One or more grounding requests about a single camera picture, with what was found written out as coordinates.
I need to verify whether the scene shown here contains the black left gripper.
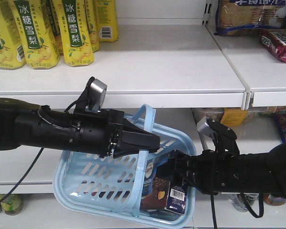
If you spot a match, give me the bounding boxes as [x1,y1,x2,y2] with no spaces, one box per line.
[72,109,160,158]

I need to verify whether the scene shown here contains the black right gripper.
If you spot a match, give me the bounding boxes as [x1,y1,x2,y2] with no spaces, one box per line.
[156,149,225,195]

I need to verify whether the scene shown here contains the light blue plastic basket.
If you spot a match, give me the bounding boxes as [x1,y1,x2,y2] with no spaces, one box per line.
[53,105,196,229]

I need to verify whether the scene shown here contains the chocolate cookie box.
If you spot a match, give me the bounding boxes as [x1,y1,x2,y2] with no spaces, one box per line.
[140,159,188,215]

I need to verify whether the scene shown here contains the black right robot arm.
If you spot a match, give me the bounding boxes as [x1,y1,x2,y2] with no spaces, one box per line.
[156,143,286,199]

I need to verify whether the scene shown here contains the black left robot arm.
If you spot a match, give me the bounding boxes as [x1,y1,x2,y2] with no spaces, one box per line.
[0,98,160,158]

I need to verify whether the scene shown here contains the white supermarket shelf unit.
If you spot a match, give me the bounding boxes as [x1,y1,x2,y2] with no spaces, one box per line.
[0,0,286,228]

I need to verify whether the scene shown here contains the yellow pear drink bottle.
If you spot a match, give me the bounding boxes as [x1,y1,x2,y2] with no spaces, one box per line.
[53,0,94,67]
[8,0,60,69]
[0,0,26,70]

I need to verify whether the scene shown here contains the red biscuit package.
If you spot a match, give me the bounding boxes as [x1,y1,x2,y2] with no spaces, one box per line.
[259,29,286,62]

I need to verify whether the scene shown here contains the cracker bag blue trim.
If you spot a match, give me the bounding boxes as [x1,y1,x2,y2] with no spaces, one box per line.
[215,0,286,36]

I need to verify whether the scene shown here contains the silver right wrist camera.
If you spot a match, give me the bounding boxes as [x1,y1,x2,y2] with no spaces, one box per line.
[196,116,216,150]

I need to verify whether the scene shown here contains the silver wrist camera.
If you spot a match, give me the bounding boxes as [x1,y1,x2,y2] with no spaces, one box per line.
[196,116,216,150]
[85,77,107,112]

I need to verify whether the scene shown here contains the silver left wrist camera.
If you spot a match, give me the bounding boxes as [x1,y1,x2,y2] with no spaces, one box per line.
[85,77,107,112]

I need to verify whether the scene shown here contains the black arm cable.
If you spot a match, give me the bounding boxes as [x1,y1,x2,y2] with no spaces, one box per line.
[0,147,45,210]

